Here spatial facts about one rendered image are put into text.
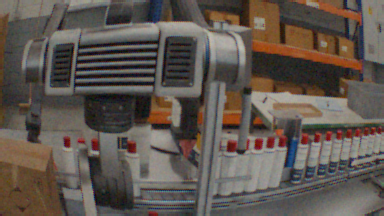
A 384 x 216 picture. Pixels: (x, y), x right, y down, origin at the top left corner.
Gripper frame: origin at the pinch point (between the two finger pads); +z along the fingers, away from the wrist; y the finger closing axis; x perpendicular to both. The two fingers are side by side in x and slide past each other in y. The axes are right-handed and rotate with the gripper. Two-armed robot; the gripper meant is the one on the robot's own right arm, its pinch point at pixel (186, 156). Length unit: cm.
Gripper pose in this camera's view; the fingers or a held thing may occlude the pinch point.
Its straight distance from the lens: 205.2
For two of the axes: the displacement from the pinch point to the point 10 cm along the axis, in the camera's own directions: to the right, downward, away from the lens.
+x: 2.7, 2.6, -9.3
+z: -0.8, 9.7, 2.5
